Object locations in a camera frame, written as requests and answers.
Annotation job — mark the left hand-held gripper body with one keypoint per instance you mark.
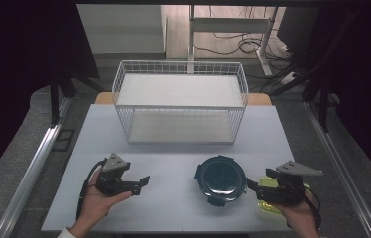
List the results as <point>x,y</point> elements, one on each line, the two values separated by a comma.
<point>110,178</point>

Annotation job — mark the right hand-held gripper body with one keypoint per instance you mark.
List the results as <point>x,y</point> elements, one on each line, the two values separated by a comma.
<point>286,191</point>

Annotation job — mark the yellow-green rectangular container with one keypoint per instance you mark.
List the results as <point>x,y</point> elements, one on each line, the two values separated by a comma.
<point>268,207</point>

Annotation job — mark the round container with dark lid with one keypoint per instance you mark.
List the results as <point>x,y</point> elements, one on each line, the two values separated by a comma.
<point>221,180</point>

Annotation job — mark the person's left hand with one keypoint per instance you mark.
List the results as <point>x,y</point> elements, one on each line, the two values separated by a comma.
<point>96,205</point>

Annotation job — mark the person's right hand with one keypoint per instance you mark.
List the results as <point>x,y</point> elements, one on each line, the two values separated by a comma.
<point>302,218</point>

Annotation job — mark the light wooden table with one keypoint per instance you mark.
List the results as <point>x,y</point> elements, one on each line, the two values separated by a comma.
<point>259,99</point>

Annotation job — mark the black metal stand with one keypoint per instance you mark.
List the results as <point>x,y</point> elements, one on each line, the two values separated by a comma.
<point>54,99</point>
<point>323,105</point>

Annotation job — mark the white power strip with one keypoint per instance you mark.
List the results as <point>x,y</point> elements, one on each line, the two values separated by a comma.
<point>287,78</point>

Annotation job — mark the dark curtain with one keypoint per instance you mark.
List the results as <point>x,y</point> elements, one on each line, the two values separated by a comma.
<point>365,82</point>
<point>15,66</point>

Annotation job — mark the white cabinet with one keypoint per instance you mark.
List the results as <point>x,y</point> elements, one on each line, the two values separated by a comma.
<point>120,29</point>

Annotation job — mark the aluminium rail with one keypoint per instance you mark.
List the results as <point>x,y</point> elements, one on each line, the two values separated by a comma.
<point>29,175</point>
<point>342,168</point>

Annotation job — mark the white desk frame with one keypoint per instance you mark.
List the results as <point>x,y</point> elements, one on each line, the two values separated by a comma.
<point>229,24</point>

